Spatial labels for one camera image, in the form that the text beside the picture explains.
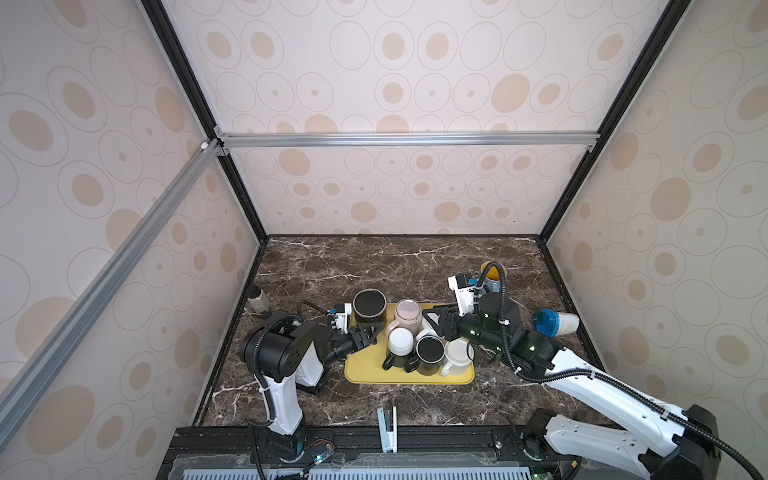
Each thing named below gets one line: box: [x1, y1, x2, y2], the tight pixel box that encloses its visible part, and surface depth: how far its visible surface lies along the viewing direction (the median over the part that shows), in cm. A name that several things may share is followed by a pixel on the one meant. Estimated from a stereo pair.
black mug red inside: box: [404, 335, 445, 376], surface depth 83 cm
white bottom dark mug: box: [382, 327, 416, 370], surface depth 84 cm
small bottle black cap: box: [247, 285, 270, 314], surface depth 96 cm
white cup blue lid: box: [532, 308, 580, 338], surface depth 91 cm
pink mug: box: [385, 299, 422, 340], surface depth 87 cm
